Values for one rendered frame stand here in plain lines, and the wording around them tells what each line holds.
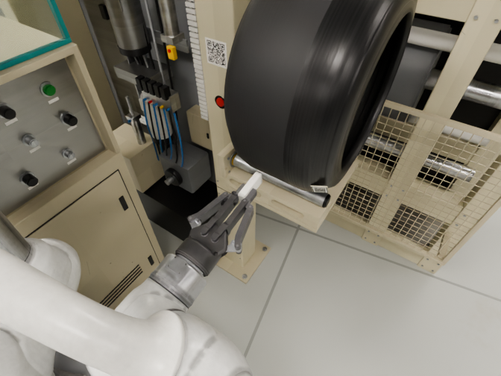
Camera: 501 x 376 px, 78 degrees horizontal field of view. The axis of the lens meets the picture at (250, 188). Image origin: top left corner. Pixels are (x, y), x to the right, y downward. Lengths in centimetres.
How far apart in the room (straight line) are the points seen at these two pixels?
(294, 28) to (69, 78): 66
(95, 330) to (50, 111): 78
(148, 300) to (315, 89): 47
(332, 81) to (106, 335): 52
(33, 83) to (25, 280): 70
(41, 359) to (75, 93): 69
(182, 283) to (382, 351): 137
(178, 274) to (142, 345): 19
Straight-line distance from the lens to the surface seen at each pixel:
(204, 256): 56
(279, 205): 103
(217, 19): 93
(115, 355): 38
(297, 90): 63
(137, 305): 53
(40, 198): 113
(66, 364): 98
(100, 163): 116
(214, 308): 174
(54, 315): 37
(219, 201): 63
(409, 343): 185
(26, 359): 78
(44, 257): 80
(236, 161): 103
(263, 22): 69
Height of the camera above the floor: 162
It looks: 48 degrees down
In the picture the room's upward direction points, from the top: straight up
